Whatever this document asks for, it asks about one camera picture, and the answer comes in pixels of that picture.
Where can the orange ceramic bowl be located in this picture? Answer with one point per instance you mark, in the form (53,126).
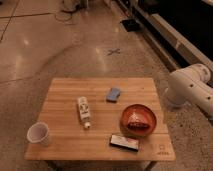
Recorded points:
(138,120)

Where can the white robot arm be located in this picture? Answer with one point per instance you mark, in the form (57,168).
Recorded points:
(189,84)

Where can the blue sponge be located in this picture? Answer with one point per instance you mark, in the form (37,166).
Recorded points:
(113,95)

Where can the white tube bottle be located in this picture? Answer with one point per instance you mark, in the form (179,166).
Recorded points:
(84,111)

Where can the wooden folding table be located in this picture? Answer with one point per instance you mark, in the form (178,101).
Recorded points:
(71,141)

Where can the black and white box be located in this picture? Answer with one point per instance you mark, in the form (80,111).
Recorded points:
(124,142)

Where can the black floor mat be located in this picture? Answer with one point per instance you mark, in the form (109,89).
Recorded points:
(130,25)

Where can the long white ledge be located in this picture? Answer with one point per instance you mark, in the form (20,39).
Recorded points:
(179,44)

